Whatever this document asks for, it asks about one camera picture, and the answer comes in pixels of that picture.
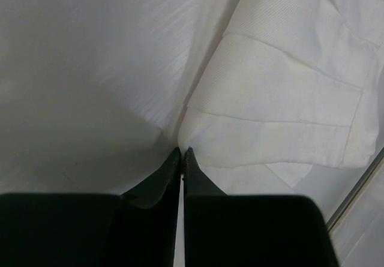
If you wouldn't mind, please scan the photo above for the aluminium table edge rail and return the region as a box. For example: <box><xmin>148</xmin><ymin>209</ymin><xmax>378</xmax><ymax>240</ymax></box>
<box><xmin>326</xmin><ymin>148</ymin><xmax>383</xmax><ymax>233</ymax></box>

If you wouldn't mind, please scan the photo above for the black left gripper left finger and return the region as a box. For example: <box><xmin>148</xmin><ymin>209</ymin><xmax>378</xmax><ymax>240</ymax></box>
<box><xmin>1</xmin><ymin>149</ymin><xmax>181</xmax><ymax>266</ymax></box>

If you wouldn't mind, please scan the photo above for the white skirt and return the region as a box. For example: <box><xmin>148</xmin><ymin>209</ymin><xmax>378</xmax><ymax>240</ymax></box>
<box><xmin>178</xmin><ymin>0</ymin><xmax>383</xmax><ymax>170</ymax></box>

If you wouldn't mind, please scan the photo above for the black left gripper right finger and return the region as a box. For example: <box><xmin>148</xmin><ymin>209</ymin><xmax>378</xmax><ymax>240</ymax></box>
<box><xmin>183</xmin><ymin>149</ymin><xmax>338</xmax><ymax>266</ymax></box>

